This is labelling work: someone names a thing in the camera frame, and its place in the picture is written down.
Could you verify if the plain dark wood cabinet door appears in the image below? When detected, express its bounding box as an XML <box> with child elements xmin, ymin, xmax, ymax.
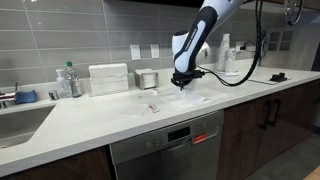
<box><xmin>256</xmin><ymin>79</ymin><xmax>320</xmax><ymax>168</ymax></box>

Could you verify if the white paper sheet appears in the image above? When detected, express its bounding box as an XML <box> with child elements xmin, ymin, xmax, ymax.
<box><xmin>159</xmin><ymin>87</ymin><xmax>208</xmax><ymax>110</ymax></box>

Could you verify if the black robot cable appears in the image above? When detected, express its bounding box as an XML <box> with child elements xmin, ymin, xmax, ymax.
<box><xmin>199</xmin><ymin>0</ymin><xmax>265</xmax><ymax>88</ymax></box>

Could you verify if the black cabinet door handle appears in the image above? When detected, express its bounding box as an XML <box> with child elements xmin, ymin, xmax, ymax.
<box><xmin>258</xmin><ymin>99</ymin><xmax>272</xmax><ymax>131</ymax></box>
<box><xmin>268</xmin><ymin>98</ymin><xmax>282</xmax><ymax>128</ymax></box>

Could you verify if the flat white board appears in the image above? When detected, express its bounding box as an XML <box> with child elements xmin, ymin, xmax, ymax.
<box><xmin>244</xmin><ymin>75</ymin><xmax>292</xmax><ymax>86</ymax></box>

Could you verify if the red dishwasher sticker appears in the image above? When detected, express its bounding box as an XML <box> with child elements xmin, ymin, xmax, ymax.
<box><xmin>193</xmin><ymin>132</ymin><xmax>208</xmax><ymax>145</ymax></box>

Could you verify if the black small device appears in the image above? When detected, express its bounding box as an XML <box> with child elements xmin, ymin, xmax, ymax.
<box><xmin>269</xmin><ymin>72</ymin><xmax>289</xmax><ymax>83</ymax></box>

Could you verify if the blue sponge cloth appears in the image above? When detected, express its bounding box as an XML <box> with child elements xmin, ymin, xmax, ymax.
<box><xmin>13</xmin><ymin>89</ymin><xmax>38</xmax><ymax>105</ymax></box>

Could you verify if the chrome faucet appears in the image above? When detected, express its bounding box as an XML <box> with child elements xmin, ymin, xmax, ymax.
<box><xmin>0</xmin><ymin>82</ymin><xmax>19</xmax><ymax>110</ymax></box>

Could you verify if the wood cabinet under sink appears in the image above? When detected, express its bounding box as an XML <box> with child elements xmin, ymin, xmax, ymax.
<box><xmin>0</xmin><ymin>145</ymin><xmax>113</xmax><ymax>180</ymax></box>

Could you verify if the tall paper cup stack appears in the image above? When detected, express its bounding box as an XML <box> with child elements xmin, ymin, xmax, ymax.
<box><xmin>217</xmin><ymin>33</ymin><xmax>232</xmax><ymax>73</ymax></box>

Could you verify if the grey vented wall panel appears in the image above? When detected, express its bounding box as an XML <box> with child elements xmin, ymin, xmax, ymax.
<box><xmin>267</xmin><ymin>29</ymin><xmax>295</xmax><ymax>53</ymax></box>

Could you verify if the plastic bottle with green cap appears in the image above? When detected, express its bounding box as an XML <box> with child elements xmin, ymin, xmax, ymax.
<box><xmin>65</xmin><ymin>60</ymin><xmax>83</xmax><ymax>99</ymax></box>

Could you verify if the stainless steel dishwasher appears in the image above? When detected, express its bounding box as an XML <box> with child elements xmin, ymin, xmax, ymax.
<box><xmin>109</xmin><ymin>109</ymin><xmax>225</xmax><ymax>180</ymax></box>

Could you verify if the white paper towel stack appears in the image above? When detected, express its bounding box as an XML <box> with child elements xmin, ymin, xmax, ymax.
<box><xmin>88</xmin><ymin>62</ymin><xmax>130</xmax><ymax>97</ymax></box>

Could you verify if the wall outlet with plug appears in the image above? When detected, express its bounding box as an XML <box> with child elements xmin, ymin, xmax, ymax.
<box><xmin>235</xmin><ymin>40</ymin><xmax>245</xmax><ymax>53</ymax></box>

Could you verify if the small metal can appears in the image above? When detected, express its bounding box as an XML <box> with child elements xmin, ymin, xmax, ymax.
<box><xmin>48</xmin><ymin>89</ymin><xmax>60</xmax><ymax>101</ymax></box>

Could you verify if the metal napkin dispenser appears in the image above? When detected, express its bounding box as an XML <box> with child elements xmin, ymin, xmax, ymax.
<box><xmin>134</xmin><ymin>68</ymin><xmax>160</xmax><ymax>91</ymax></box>

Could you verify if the white round plate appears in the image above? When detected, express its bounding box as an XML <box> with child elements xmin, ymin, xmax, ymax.
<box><xmin>214</xmin><ymin>69</ymin><xmax>240</xmax><ymax>78</ymax></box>

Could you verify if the clear soap bottle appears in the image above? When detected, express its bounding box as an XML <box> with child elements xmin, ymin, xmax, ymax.
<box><xmin>55</xmin><ymin>68</ymin><xmax>72</xmax><ymax>99</ymax></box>

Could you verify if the translucent plastic sheet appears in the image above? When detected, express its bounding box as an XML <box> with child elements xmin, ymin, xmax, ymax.
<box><xmin>186</xmin><ymin>84</ymin><xmax>228</xmax><ymax>103</ymax></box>

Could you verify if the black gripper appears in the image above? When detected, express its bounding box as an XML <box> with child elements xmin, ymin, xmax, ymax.
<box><xmin>170</xmin><ymin>69</ymin><xmax>204</xmax><ymax>92</ymax></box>

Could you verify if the black power cord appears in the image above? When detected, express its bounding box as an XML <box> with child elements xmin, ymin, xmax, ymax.
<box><xmin>239</xmin><ymin>39</ymin><xmax>259</xmax><ymax>53</ymax></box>

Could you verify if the thin white straw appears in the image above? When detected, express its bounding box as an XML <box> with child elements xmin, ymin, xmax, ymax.
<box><xmin>139</xmin><ymin>104</ymin><xmax>150</xmax><ymax>118</ymax></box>

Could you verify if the small red white packet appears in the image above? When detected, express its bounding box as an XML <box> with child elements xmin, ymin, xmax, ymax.
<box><xmin>148</xmin><ymin>104</ymin><xmax>161</xmax><ymax>114</ymax></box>

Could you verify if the dark wood door with logo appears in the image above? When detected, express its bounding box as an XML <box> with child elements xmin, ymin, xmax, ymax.
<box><xmin>216</xmin><ymin>91</ymin><xmax>273</xmax><ymax>180</ymax></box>

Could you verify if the dark upper cabinet underside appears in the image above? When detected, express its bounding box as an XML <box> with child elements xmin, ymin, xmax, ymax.
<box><xmin>103</xmin><ymin>0</ymin><xmax>205</xmax><ymax>8</ymax></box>

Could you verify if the white wall outlet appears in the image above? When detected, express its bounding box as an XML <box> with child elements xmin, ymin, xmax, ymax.
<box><xmin>150</xmin><ymin>43</ymin><xmax>161</xmax><ymax>60</ymax></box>

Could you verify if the white wall light switch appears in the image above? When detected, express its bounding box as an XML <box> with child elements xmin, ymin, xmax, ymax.
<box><xmin>129</xmin><ymin>44</ymin><xmax>142</xmax><ymax>61</ymax></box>

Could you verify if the short paper cup stack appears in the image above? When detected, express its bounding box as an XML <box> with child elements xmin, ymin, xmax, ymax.
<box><xmin>224</xmin><ymin>48</ymin><xmax>238</xmax><ymax>73</ymax></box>

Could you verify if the white undermount sink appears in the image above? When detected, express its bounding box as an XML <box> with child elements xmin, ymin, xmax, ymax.
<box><xmin>0</xmin><ymin>104</ymin><xmax>57</xmax><ymax>150</ymax></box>

